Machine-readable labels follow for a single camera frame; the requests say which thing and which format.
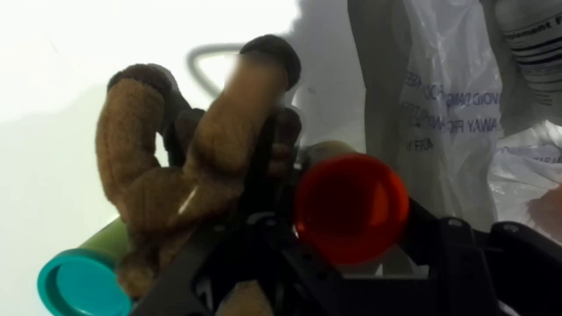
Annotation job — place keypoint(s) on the teal lid dough tub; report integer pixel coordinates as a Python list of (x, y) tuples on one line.
[(82, 283)]

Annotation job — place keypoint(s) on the orange lid dough tub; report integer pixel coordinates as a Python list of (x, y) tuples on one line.
[(352, 208)]

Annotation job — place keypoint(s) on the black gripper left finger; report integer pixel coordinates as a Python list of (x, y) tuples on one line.
[(266, 176)]

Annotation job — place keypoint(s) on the white plastic bag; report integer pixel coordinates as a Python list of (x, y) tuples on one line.
[(451, 88)]

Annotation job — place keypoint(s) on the brown plush toy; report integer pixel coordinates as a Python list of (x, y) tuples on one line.
[(159, 194)]

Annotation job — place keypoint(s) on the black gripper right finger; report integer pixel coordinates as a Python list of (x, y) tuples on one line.
[(468, 257)]

